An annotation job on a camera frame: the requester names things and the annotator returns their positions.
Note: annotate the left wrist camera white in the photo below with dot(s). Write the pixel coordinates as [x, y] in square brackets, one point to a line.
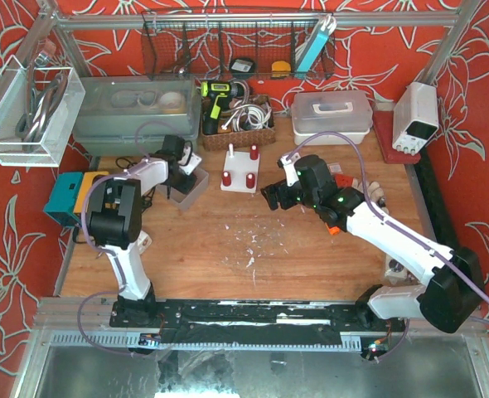
[189, 162]

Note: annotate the white power supply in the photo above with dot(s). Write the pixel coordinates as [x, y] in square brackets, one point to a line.
[415, 118]

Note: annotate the orange black screwdriver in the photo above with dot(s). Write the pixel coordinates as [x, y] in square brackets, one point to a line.
[334, 230]

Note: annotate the clear acrylic box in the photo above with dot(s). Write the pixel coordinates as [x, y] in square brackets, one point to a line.
[38, 109]

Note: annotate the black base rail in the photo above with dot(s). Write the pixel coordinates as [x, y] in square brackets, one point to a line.
[172, 313]

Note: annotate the green cordless drill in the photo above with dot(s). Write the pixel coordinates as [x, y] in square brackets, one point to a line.
[219, 93]

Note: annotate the red notebook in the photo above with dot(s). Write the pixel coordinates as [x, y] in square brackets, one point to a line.
[383, 126]

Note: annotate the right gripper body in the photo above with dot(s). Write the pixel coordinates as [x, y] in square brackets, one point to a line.
[282, 195]

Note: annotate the black wire basket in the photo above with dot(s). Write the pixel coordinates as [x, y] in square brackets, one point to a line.
[201, 43]

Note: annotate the work glove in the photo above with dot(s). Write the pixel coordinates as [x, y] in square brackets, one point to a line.
[375, 192]

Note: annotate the wicker basket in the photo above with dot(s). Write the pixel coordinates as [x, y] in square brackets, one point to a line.
[240, 139]

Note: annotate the yellow soldering station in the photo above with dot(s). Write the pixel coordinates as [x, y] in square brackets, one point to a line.
[87, 181]

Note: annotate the clear spring bin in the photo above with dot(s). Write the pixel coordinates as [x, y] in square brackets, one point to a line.
[184, 201]

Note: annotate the small drill bit case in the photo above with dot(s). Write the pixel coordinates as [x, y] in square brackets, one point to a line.
[335, 168]

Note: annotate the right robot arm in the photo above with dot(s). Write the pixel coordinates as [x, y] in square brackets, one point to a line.
[449, 280]

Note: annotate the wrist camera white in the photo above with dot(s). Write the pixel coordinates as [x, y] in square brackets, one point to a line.
[189, 162]
[287, 163]

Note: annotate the white peg board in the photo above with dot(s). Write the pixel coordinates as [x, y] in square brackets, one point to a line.
[239, 165]

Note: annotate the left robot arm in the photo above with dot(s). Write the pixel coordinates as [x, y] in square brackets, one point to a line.
[112, 213]

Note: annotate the yellow tape measure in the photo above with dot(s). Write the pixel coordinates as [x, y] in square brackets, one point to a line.
[280, 70]

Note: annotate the blue white hex key set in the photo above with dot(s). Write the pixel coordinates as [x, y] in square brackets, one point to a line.
[308, 52]

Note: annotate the orange power cube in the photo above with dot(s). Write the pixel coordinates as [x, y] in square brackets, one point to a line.
[344, 180]

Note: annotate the black tape measure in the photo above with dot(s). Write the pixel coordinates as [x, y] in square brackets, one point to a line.
[242, 67]

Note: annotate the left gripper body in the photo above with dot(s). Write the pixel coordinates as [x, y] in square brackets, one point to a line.
[180, 181]

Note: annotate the white power adapter cube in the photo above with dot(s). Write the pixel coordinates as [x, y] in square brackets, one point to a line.
[143, 241]

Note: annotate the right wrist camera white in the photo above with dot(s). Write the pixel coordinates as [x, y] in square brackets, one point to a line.
[287, 163]

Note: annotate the teal box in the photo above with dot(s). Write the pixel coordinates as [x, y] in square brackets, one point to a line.
[61, 204]

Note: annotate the white plastic storage box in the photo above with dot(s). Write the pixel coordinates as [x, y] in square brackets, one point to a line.
[347, 112]

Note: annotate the red large spring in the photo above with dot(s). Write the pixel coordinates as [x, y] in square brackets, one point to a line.
[250, 181]
[254, 152]
[226, 179]

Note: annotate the black cable tray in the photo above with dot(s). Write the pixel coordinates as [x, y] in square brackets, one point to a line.
[440, 220]

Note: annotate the grey plastic toolbox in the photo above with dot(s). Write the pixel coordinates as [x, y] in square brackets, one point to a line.
[120, 114]

